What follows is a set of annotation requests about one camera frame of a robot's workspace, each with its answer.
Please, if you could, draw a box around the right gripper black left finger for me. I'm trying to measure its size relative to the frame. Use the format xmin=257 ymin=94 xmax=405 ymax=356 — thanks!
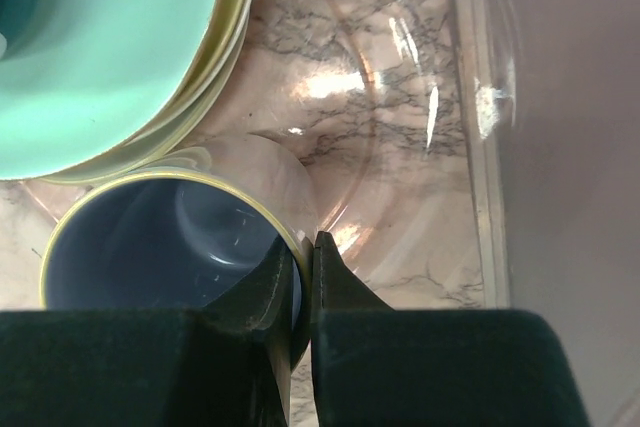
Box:
xmin=201 ymin=237 xmax=295 ymax=426

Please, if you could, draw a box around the yellow and cream plate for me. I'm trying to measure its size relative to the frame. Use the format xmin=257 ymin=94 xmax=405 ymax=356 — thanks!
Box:
xmin=43 ymin=0 xmax=251 ymax=184

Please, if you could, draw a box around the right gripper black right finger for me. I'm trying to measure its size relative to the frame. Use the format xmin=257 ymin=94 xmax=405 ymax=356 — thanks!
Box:
xmin=311 ymin=231 xmax=392 ymax=312

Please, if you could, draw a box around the green and cream plate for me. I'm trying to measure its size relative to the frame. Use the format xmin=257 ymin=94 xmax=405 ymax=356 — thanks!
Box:
xmin=1 ymin=0 xmax=216 ymax=180

